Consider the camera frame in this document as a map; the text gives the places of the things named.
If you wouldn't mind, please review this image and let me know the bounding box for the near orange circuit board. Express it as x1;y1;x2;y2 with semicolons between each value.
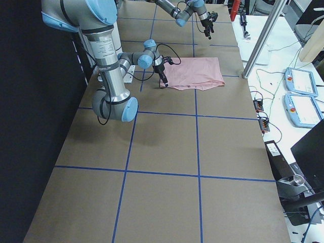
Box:
257;113;270;134

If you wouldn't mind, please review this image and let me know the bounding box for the black box with label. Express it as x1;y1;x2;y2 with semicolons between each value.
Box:
264;140;295;181

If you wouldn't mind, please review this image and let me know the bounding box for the red cylinder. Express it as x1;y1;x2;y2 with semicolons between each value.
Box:
230;0;240;22

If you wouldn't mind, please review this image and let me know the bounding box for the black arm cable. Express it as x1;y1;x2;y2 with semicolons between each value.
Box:
131;43;182;82

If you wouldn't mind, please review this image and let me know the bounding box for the black monitor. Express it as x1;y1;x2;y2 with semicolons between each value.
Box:
291;120;323;192

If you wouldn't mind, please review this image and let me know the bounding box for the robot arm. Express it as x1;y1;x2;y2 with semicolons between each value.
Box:
146;0;218;39
42;0;168;122

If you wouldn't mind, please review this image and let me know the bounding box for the near blue teach pendant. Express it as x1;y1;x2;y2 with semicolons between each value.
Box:
283;93;323;129

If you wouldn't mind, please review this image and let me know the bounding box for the far orange circuit board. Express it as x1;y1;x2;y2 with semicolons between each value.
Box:
253;99;264;113

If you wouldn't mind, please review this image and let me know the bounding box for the orange circuit board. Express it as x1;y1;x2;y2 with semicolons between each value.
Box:
257;113;270;134
253;99;264;113

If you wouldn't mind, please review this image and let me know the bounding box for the white paper sheet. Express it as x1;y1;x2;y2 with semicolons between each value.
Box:
237;37;273;66

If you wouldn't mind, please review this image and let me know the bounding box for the aluminium frame post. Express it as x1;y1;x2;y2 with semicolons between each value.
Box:
242;0;287;79

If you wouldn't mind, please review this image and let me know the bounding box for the far blue teach pendant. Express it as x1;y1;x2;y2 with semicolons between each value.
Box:
284;67;318;97

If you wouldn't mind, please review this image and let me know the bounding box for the pink Snoopy t-shirt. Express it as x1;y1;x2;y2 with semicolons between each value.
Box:
165;57;225;91

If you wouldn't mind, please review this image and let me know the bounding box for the blue teach pendant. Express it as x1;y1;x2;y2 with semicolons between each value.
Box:
283;93;323;129
284;67;318;97

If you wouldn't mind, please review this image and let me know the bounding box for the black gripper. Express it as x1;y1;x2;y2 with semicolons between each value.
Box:
201;19;214;39
154;64;169;87

